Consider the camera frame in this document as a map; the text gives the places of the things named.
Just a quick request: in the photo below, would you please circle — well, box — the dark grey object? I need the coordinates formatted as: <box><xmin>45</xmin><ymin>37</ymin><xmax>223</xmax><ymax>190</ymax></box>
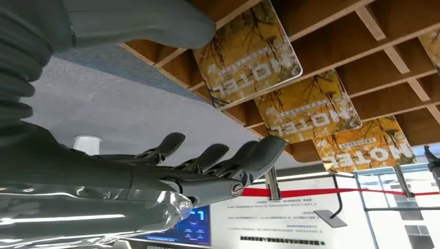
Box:
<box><xmin>423</xmin><ymin>145</ymin><xmax>440</xmax><ymax>188</ymax></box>

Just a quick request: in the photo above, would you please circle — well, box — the metal framed glass partition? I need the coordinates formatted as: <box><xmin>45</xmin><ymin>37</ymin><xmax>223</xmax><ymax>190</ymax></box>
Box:
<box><xmin>354</xmin><ymin>163</ymin><xmax>440</xmax><ymax>249</ymax></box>

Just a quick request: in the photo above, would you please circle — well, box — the silver stanchion post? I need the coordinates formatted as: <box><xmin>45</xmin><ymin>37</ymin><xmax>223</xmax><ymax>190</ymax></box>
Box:
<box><xmin>265</xmin><ymin>167</ymin><xmax>282</xmax><ymax>201</ymax></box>
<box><xmin>393</xmin><ymin>165</ymin><xmax>415</xmax><ymax>198</ymax></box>

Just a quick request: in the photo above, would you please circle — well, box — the red barrier belt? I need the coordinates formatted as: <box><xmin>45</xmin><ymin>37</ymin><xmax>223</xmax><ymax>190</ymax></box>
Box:
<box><xmin>240</xmin><ymin>187</ymin><xmax>440</xmax><ymax>198</ymax></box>

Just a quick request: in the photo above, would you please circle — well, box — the wooden grid card rack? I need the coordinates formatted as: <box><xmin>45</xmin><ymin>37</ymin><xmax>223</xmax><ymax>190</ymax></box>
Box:
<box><xmin>118</xmin><ymin>0</ymin><xmax>440</xmax><ymax>164</ymax></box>

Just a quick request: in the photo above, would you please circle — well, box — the ribbed grey right arm sleeve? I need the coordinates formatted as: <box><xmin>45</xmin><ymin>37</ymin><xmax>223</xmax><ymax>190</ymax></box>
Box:
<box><xmin>0</xmin><ymin>0</ymin><xmax>75</xmax><ymax>139</ymax></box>

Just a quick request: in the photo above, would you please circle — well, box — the blue display screen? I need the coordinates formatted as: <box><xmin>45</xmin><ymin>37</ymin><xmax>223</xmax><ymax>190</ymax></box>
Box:
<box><xmin>132</xmin><ymin>205</ymin><xmax>212</xmax><ymax>246</ymax></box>

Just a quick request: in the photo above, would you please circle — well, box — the white cylinder post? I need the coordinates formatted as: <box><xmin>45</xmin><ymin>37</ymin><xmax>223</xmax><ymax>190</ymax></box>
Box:
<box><xmin>73</xmin><ymin>135</ymin><xmax>103</xmax><ymax>156</ymax></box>

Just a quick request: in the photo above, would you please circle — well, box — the black sign stand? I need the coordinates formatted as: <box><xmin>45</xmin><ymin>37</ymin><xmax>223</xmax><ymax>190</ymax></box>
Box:
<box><xmin>313</xmin><ymin>174</ymin><xmax>348</xmax><ymax>229</ymax></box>

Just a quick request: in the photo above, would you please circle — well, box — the yellow hotel key card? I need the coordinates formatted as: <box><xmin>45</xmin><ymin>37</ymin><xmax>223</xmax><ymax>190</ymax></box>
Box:
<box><xmin>312</xmin><ymin>116</ymin><xmax>417</xmax><ymax>174</ymax></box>
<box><xmin>192</xmin><ymin>0</ymin><xmax>304</xmax><ymax>110</ymax></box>
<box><xmin>254</xmin><ymin>70</ymin><xmax>362</xmax><ymax>144</ymax></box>

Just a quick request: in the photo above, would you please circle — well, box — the white printed notice board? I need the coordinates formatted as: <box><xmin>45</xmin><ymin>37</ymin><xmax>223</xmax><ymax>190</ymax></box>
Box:
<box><xmin>210</xmin><ymin>194</ymin><xmax>375</xmax><ymax>249</ymax></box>

